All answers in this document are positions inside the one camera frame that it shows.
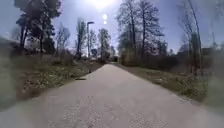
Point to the street lamp pole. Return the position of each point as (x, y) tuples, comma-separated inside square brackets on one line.
[(87, 40)]

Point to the group of pine trees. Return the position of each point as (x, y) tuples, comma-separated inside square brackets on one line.
[(36, 23)]

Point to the low bushes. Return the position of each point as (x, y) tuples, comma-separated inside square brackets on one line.
[(160, 61)]

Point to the pale gravel path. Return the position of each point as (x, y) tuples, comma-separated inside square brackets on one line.
[(111, 96)]

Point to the grass verge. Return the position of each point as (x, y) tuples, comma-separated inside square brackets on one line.
[(176, 80), (50, 75)]

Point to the group of tall trees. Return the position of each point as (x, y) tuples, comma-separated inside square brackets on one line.
[(140, 30)]

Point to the group of thin trees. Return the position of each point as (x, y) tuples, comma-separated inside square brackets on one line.
[(194, 43)]

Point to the bare tree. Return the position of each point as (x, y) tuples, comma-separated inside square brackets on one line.
[(80, 36), (62, 38), (103, 43)]

